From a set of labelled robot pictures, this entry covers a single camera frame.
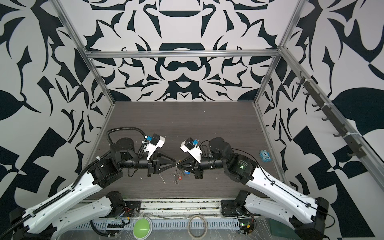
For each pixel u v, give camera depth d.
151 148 0.54
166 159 0.58
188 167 0.59
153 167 0.53
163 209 0.76
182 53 0.91
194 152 0.53
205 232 0.67
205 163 0.54
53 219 0.42
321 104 0.60
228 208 0.74
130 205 0.75
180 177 0.76
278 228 0.69
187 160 0.57
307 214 0.40
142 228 0.69
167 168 0.57
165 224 0.71
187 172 0.61
